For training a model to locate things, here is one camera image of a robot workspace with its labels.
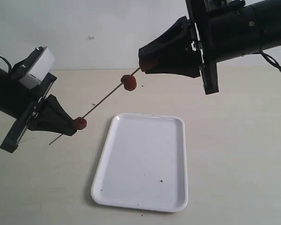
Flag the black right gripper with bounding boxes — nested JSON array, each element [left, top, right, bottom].
[[138, 0, 219, 95]]

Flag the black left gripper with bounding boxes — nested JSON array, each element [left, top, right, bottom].
[[0, 73, 77, 153]]

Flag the red date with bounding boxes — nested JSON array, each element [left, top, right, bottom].
[[73, 117, 87, 130], [139, 59, 158, 72], [120, 75, 137, 91]]

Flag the thin metal skewer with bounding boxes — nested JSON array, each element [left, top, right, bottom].
[[48, 67, 141, 146]]

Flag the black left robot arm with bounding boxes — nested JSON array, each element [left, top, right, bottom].
[[0, 68, 77, 153]]

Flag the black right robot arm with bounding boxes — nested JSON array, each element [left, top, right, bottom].
[[138, 0, 281, 95]]

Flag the white plastic tray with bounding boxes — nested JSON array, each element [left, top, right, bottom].
[[91, 113, 188, 213]]

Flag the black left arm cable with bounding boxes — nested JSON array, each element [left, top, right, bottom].
[[0, 55, 14, 75]]

